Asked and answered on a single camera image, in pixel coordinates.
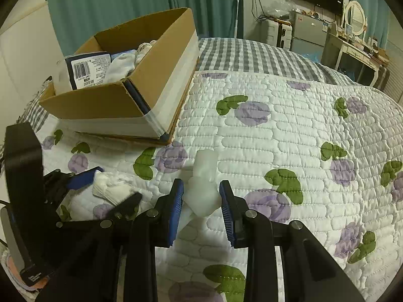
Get cream lace cloth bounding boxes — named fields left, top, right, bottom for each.
left=92, top=170, right=135, bottom=205

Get navy white tissue pack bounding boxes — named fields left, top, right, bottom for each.
left=53, top=51, right=111, bottom=95

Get white knit glove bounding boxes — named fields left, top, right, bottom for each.
left=103, top=53, right=136, bottom=84

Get white socks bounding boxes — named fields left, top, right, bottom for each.
left=135, top=40, right=156, bottom=67

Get small blue tissue packet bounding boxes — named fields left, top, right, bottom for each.
left=111, top=49, right=137, bottom=61

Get brown cardboard box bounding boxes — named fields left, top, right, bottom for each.
left=39, top=8, right=199, bottom=145

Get white floral quilt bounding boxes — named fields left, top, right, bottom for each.
left=38, top=85, right=402, bottom=301

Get large teal curtain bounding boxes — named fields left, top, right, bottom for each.
left=46, top=0, right=244, bottom=55

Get grey checked blanket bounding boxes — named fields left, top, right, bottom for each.
left=19, top=37, right=354, bottom=131

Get white dressing table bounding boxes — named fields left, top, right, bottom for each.
left=321, top=33, right=382, bottom=87

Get white mop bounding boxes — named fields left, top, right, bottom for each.
left=233, top=0, right=240, bottom=38

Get white suitcase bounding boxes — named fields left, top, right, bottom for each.
left=261, top=19, right=292, bottom=51

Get small silver fridge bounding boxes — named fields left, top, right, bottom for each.
left=291, top=11, right=328, bottom=63

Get white louvred wardrobe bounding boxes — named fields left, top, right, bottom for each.
left=384, top=11, right=403, bottom=105

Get white oval mirror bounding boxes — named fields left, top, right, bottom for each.
left=343, top=1, right=367, bottom=36

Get narrow teal curtain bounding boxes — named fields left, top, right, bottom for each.
left=351, top=0, right=390, bottom=49

